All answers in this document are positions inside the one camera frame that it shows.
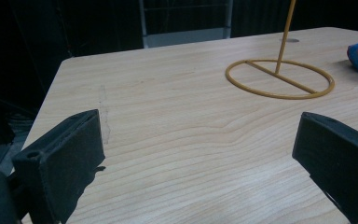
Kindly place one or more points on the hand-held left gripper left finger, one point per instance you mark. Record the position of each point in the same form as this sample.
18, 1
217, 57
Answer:
59, 161

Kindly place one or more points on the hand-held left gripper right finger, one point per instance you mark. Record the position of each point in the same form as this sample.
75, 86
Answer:
341, 161

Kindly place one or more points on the grey metal frame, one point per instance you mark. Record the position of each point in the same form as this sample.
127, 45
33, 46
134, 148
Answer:
185, 31

